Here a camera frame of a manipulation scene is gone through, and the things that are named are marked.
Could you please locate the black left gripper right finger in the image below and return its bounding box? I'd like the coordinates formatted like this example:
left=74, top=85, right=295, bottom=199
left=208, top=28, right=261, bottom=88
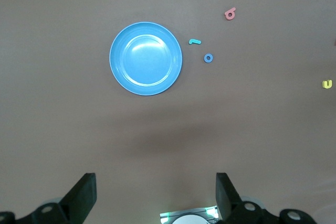
left=215, top=173, right=318, bottom=224

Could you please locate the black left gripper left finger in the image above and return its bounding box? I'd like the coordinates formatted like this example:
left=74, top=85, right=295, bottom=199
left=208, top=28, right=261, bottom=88
left=0, top=173, right=98, bottom=224

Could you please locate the blue plastic plate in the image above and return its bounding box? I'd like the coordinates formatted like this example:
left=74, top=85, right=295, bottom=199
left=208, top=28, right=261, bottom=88
left=109, top=22, right=183, bottom=97

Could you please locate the brown paper table cover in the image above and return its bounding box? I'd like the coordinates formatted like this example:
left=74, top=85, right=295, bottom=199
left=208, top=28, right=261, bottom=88
left=0, top=0, right=336, bottom=224

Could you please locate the pink foam letter with hole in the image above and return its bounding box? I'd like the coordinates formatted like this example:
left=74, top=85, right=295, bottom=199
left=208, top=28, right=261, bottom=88
left=224, top=7, right=237, bottom=21

